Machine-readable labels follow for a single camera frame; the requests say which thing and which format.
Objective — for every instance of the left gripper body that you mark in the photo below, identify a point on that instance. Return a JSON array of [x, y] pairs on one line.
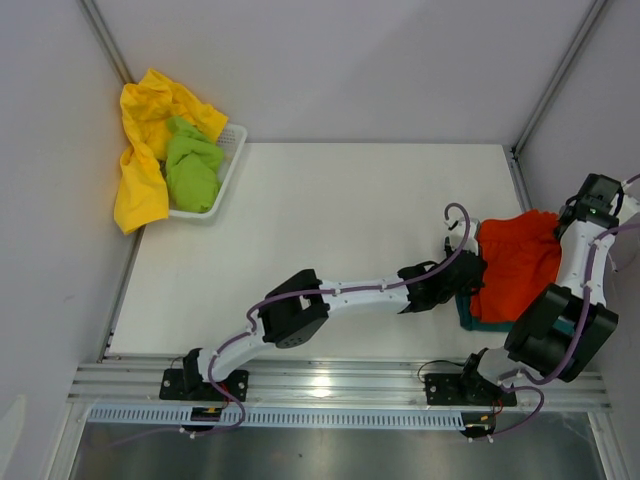
[[475, 284]]

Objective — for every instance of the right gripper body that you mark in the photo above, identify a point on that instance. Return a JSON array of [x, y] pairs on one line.
[[557, 232]]

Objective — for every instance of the teal green shorts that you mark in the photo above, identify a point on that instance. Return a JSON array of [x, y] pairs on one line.
[[471, 317]]

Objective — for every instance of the orange shorts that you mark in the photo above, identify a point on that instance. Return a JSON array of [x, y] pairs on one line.
[[523, 258]]

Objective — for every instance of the lime green shorts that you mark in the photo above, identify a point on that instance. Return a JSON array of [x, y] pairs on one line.
[[191, 167]]

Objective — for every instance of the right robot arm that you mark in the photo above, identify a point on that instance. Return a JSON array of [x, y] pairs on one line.
[[568, 322]]

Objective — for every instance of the yellow shorts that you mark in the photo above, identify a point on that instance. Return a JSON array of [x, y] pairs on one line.
[[146, 106]]

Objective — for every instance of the white plastic basket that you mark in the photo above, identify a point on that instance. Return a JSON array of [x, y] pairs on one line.
[[231, 141]]

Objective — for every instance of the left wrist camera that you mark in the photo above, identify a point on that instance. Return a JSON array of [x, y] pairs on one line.
[[462, 233]]

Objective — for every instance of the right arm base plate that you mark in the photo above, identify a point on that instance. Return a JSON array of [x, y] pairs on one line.
[[452, 389]]

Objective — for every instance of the right aluminium frame post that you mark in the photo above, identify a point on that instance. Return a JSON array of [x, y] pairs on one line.
[[571, 54]]

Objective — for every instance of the aluminium frame post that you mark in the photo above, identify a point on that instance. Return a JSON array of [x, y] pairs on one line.
[[571, 54], [106, 40]]

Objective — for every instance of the slotted cable duct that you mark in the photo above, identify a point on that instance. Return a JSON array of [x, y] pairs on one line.
[[277, 417]]

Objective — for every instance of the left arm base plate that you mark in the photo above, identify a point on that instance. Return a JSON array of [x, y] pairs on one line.
[[176, 385]]

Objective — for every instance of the aluminium mounting rail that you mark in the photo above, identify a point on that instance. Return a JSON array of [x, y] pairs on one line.
[[312, 384]]

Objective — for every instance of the left aluminium frame post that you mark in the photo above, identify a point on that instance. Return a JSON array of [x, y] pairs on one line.
[[106, 40]]

